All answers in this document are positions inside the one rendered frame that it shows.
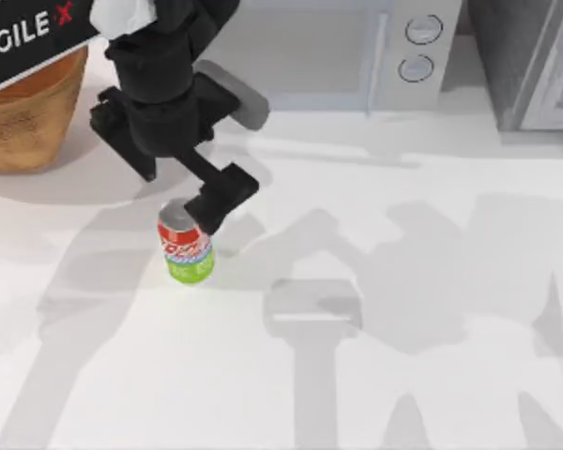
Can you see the pale microwave oven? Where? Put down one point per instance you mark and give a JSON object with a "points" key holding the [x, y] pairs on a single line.
{"points": [[309, 51]]}

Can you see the brown wicker basket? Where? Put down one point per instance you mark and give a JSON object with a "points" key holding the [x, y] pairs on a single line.
{"points": [[25, 126]]}

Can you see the grey cabinet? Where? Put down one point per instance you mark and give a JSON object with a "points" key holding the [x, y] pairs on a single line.
{"points": [[506, 61]]}

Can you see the round microwave knob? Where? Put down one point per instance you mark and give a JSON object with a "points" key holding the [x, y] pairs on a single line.
{"points": [[424, 29], [416, 68]]}

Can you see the red white and green can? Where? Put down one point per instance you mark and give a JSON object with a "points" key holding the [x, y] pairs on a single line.
{"points": [[187, 260]]}

